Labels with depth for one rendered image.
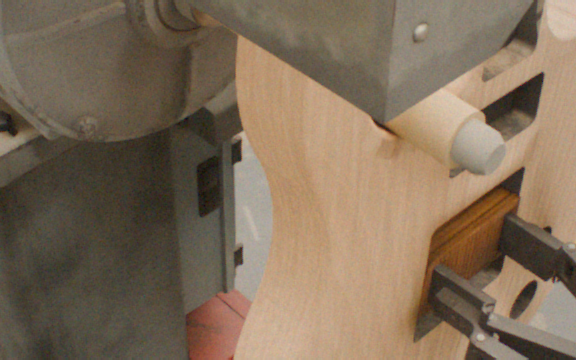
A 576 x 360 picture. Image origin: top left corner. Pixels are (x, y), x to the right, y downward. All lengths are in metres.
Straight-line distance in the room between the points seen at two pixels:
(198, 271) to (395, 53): 0.88
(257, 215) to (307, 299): 1.69
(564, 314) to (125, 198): 1.36
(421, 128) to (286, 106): 0.08
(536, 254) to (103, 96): 0.30
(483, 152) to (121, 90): 0.25
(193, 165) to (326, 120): 0.58
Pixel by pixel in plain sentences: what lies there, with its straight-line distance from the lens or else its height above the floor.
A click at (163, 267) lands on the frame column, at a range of 1.01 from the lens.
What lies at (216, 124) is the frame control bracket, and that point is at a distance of 0.82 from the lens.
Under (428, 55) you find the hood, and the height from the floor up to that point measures 1.40.
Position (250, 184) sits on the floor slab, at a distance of 2.29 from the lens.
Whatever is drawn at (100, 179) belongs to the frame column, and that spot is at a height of 0.97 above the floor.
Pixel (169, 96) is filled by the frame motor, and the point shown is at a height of 1.16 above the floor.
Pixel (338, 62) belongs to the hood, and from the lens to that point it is 0.26.
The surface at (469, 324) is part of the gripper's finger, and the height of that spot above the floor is 1.10.
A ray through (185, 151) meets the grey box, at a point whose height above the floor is 0.91.
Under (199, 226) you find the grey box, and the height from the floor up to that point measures 0.79.
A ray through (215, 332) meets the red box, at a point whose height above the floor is 0.62.
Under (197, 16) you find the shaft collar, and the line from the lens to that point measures 0.57.
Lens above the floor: 1.55
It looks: 42 degrees down
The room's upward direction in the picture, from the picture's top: 2 degrees clockwise
